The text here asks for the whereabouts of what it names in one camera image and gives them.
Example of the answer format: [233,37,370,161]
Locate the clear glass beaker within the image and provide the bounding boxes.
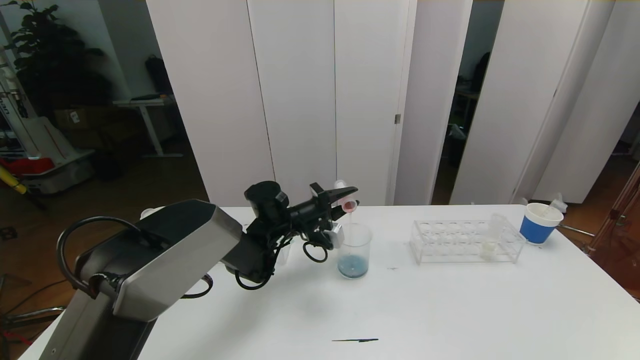
[335,223,373,280]

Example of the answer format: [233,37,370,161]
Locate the brown metal tripod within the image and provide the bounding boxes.
[585,160,640,301]

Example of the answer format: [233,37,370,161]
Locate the metal stand leg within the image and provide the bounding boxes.
[0,306,66,331]

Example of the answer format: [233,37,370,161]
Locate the test tube with white pigment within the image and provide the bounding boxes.
[480,214,508,261]

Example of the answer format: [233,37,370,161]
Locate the yellow tool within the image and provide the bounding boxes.
[0,165,28,196]

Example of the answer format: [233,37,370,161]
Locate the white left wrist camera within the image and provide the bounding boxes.
[327,223,345,249]

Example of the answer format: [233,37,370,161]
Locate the white background desk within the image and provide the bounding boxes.
[114,97,183,160]

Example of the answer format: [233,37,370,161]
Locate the grey storage bin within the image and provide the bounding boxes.
[22,160,96,195]

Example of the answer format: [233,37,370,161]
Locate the thick black shoulder cable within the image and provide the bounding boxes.
[56,216,142,297]

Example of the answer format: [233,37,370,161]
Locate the dark green potted plant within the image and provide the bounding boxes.
[2,0,113,121]

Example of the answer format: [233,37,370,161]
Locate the black bag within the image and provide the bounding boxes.
[146,56,174,97]

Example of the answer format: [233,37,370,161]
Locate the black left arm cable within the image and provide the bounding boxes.
[180,220,331,300]

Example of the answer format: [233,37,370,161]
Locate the white leaning board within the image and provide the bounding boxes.
[20,117,96,173]

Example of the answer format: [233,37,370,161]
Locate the thin metal floor rod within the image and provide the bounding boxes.
[555,225,595,238]

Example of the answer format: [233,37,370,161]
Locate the test tube with red pigment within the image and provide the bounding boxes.
[334,180,359,212]
[539,202,565,221]

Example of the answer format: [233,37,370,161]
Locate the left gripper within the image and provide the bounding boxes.
[289,182,360,225]

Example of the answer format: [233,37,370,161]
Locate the brown cardboard box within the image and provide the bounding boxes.
[54,107,108,132]

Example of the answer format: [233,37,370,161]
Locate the red box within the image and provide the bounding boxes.
[0,157,55,176]

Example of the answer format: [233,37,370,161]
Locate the black floor cable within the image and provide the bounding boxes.
[0,280,68,316]

